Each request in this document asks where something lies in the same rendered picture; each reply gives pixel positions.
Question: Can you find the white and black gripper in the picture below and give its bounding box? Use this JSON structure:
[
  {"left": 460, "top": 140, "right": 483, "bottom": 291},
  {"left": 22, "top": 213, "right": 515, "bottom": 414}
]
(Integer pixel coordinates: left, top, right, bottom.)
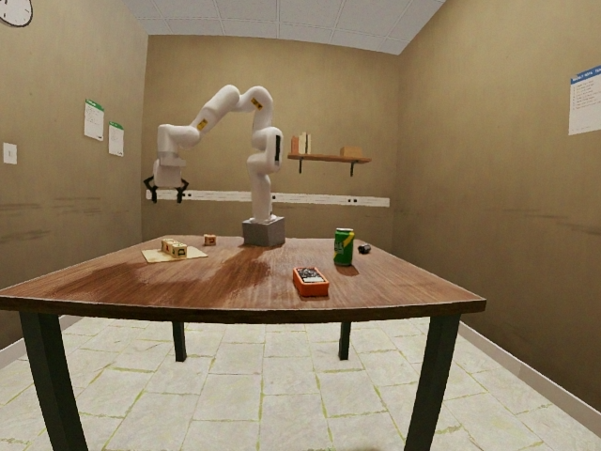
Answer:
[{"left": 144, "top": 159, "right": 189, "bottom": 203}]

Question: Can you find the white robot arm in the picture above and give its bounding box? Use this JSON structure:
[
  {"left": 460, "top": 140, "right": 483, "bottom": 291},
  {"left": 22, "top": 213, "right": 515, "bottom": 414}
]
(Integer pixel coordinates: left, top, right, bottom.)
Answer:
[{"left": 157, "top": 86, "right": 284, "bottom": 223}]

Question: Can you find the green drink can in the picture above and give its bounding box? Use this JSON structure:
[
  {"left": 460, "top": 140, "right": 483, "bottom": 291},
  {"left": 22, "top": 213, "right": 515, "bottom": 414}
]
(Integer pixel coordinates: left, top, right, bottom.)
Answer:
[{"left": 333, "top": 228, "right": 354, "bottom": 266}]

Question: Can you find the tan square mat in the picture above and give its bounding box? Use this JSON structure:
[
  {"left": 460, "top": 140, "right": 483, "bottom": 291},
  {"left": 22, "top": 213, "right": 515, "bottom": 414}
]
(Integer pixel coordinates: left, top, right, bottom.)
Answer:
[{"left": 142, "top": 246, "right": 208, "bottom": 264}]

